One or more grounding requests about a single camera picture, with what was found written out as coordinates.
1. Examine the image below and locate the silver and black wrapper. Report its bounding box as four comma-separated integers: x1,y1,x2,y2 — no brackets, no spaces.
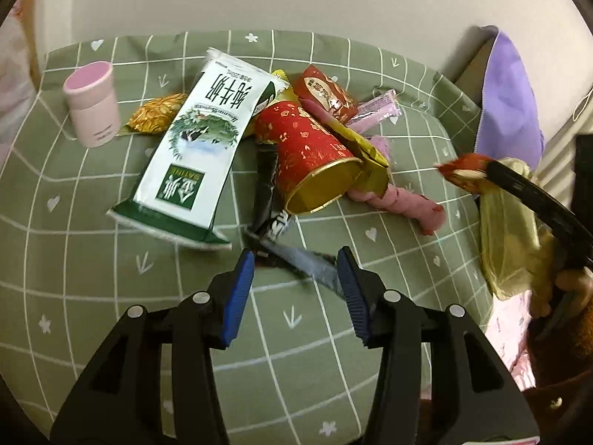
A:
243,227,346,300

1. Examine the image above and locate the olive green bag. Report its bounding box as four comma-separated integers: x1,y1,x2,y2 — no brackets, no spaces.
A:
477,158,562,300

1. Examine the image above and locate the pink twisted rope toy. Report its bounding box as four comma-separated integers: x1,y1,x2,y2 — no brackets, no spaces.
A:
347,134,446,236

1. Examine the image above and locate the pink floral bedding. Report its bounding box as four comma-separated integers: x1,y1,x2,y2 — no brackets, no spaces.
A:
484,287,538,390

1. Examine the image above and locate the white and green milk carton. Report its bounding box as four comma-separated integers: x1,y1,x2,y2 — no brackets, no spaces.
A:
106,46,290,252

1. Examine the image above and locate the pale pink curtain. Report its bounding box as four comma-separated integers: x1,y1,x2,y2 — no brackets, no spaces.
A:
0,0,38,158

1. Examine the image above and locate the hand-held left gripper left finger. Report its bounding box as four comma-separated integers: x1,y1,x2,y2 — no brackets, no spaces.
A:
50,248,256,445

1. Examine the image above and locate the small red candy wrapper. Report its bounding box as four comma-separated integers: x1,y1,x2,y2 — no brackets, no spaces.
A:
433,153,492,191

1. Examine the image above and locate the gold foil wrapper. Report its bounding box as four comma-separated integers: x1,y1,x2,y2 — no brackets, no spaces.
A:
116,93,188,136

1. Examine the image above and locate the pink wrapper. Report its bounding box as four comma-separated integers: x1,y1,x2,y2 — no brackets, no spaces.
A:
345,89,403,133

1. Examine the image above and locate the green checked bed sheet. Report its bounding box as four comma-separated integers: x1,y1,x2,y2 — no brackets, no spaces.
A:
0,30,492,445

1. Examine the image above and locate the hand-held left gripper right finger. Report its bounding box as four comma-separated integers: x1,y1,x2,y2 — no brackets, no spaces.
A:
336,245,540,445

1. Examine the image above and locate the person's right hand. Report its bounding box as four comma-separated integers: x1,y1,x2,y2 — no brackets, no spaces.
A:
528,266,593,320

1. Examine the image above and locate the yellow snack packet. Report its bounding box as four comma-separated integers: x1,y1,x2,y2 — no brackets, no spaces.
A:
271,69,390,195

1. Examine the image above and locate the white ribbed panel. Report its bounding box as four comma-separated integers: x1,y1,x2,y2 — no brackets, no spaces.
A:
537,102,593,191

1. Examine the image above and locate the purple cloth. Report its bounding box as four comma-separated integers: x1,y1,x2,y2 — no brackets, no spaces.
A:
475,25,545,172

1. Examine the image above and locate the red snack packet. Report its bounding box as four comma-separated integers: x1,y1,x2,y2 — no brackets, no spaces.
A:
291,64,360,123

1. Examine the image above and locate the red paper cup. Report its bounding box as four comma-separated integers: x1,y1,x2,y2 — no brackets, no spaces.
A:
254,99,364,215

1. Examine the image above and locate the pink cup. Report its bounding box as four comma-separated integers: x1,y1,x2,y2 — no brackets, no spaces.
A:
62,61,122,148

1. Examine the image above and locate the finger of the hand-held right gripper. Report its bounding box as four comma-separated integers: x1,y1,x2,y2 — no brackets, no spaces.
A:
484,160,593,270

